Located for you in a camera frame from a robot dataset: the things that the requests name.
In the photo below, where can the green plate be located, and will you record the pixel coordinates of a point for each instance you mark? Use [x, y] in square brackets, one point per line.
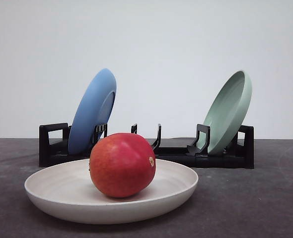
[227, 113]

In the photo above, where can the blue plate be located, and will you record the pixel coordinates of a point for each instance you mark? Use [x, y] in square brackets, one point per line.
[94, 108]

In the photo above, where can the white plate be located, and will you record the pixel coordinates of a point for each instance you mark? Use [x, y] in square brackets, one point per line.
[67, 192]

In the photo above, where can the black plastic dish rack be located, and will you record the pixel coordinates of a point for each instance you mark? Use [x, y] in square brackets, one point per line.
[54, 140]

